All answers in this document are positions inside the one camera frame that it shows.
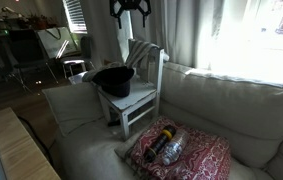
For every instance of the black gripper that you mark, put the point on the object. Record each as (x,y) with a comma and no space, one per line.
(131,3)

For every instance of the blue striped white towel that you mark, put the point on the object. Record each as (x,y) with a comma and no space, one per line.
(137,51)

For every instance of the black felt hat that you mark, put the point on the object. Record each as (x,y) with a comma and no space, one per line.
(114,81)

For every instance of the dark backed white seat chair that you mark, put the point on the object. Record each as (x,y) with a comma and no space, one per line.
(86,46)

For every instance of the white wooden chair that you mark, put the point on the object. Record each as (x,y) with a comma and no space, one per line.
(137,93)

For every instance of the black folding chair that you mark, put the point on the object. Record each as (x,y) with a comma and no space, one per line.
(26,46)

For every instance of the grey curtain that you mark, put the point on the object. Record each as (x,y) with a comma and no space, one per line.
(174,30)

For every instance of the white window blinds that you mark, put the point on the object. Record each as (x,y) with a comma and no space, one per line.
(76,16)

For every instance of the grey white patterned pillow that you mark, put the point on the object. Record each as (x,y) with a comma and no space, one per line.
(87,76)

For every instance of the white tote bag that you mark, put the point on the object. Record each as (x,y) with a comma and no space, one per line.
(52,41)

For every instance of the potted plant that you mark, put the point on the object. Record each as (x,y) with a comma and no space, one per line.
(41,21)

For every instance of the cream white throw cushion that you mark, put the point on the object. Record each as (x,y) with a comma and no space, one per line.
(71,106)

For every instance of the black yellow flashlight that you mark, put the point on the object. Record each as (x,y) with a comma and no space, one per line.
(159,143)

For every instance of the grey fringed cloth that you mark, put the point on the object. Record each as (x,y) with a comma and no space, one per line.
(124,150)

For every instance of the bright window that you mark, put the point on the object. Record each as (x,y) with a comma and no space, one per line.
(274,20)

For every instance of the cream white sofa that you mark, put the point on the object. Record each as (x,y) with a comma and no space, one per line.
(234,110)

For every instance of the clear plastic water bottle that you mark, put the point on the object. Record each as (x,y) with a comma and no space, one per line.
(174,148)

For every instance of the red white patterned pillow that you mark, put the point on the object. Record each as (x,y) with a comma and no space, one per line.
(207,153)

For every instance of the light wooden table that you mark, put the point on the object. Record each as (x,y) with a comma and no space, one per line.
(14,150)

